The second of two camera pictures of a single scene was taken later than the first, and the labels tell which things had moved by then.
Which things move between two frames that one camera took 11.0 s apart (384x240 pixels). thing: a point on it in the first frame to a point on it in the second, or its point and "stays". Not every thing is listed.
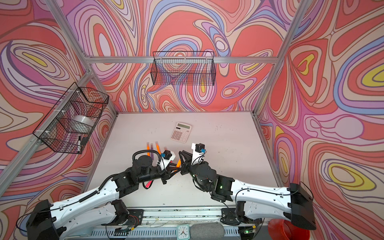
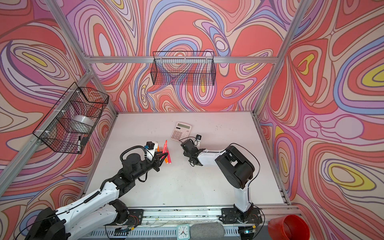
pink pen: x=148 y=184 to x=165 y=149
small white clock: x=183 y=232 stays
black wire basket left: x=69 y=125 stays
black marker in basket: x=79 y=146 stays
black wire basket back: x=183 y=68 stays
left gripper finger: x=171 y=169 to x=163 y=158
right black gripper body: x=190 y=167 to x=189 y=149
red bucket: x=282 y=229 stays
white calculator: x=181 y=132 stays
